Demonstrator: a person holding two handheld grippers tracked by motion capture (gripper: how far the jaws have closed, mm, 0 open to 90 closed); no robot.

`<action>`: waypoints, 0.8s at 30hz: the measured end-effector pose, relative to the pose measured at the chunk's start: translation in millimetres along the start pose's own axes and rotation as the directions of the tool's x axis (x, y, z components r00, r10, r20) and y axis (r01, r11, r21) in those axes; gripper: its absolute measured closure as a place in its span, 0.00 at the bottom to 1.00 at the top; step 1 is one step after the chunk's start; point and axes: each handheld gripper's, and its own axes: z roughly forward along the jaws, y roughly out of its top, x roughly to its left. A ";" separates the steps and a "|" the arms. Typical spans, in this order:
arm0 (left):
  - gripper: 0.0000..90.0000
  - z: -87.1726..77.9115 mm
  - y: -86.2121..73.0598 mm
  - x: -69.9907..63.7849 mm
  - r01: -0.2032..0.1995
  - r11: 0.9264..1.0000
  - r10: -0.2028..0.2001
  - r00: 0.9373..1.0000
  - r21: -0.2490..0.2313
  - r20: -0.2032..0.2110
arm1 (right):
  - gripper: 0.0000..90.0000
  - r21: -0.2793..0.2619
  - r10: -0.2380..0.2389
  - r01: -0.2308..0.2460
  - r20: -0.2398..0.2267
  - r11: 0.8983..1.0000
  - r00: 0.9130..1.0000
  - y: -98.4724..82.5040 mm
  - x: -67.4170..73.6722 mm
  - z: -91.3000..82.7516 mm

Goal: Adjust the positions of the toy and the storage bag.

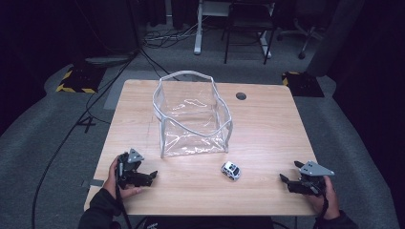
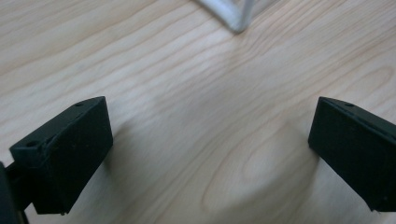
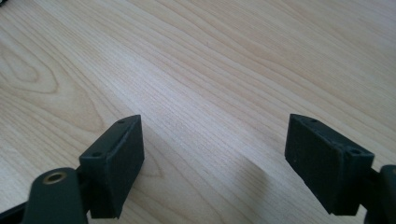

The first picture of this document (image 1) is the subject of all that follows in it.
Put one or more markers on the clear plastic bag white trim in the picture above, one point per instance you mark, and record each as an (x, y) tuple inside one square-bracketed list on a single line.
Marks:
[(191, 109)]

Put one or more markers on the grey tape strip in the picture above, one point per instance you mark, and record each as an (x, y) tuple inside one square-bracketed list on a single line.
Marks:
[(94, 183)]

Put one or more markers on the small white toy car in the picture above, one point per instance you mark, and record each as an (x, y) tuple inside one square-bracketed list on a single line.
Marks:
[(231, 170)]

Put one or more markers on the round black table grommet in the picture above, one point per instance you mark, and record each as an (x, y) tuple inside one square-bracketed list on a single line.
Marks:
[(241, 96)]

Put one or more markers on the yellow-black striped base plate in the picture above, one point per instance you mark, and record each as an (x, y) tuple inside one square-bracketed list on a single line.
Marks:
[(79, 79), (302, 84)]

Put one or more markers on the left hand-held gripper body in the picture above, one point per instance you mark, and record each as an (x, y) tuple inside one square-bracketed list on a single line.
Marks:
[(131, 165)]

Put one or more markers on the person's right hand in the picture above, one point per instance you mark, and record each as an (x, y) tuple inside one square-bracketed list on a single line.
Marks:
[(329, 200)]

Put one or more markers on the office chair with castors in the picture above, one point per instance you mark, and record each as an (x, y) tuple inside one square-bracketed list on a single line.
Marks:
[(302, 28)]

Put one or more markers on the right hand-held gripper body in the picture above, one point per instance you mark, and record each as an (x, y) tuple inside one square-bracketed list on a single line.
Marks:
[(313, 178)]

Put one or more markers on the grey curtain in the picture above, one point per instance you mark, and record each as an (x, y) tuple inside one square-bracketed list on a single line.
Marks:
[(337, 35)]

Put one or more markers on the person's left hand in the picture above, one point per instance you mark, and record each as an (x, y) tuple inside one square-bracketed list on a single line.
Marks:
[(110, 183)]

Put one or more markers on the black tape cross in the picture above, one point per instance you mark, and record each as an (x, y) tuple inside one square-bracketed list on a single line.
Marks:
[(86, 124)]

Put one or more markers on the black metal chair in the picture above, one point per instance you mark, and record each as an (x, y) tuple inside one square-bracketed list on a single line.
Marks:
[(248, 22)]

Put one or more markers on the white desk frame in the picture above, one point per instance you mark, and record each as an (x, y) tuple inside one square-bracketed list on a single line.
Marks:
[(198, 28)]

